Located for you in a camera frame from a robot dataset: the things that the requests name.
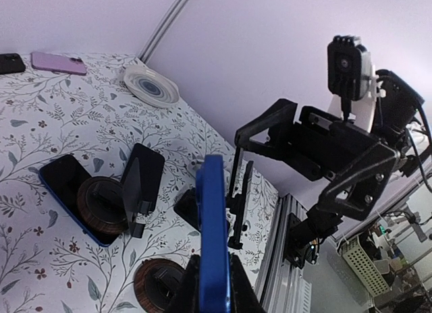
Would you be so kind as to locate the floral table mat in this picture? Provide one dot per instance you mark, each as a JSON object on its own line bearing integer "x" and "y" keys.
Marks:
{"x": 48, "y": 264}

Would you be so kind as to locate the black stand wooden base front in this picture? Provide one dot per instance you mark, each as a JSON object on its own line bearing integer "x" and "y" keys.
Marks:
{"x": 156, "y": 282}

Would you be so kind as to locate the right aluminium frame post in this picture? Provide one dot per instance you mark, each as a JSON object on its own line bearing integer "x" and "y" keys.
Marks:
{"x": 161, "y": 29}

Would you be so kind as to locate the blue phone under stand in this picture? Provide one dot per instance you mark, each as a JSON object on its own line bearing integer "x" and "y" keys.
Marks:
{"x": 63, "y": 177}

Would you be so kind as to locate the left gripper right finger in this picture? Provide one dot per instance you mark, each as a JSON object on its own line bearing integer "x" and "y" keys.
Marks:
{"x": 243, "y": 297}

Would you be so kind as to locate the purple phone at back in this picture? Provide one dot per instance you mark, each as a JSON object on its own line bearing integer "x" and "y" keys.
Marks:
{"x": 58, "y": 63}

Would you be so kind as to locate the white patterned plate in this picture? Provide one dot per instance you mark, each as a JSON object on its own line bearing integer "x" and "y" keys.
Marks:
{"x": 151, "y": 87}

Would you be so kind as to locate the front aluminium rail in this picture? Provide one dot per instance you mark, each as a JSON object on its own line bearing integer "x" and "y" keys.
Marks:
{"x": 280, "y": 286}

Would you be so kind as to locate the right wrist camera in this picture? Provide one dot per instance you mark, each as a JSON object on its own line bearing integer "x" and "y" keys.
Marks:
{"x": 353, "y": 82}

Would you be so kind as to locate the black folding phone stand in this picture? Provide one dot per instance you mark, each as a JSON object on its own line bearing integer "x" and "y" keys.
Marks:
{"x": 204, "y": 209}

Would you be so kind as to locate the black phone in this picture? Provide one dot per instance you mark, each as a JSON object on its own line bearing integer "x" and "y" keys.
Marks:
{"x": 236, "y": 166}
{"x": 11, "y": 63}
{"x": 241, "y": 203}
{"x": 214, "y": 272}

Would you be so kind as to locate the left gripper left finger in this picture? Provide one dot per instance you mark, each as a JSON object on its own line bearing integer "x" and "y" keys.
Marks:
{"x": 186, "y": 298}

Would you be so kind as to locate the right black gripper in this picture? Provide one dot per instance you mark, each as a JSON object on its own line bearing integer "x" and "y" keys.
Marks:
{"x": 320, "y": 145}

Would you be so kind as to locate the black phone front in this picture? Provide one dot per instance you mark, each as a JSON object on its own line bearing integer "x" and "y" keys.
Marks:
{"x": 241, "y": 203}

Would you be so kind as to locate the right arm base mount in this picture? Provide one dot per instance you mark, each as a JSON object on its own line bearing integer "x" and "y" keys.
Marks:
{"x": 319, "y": 224}

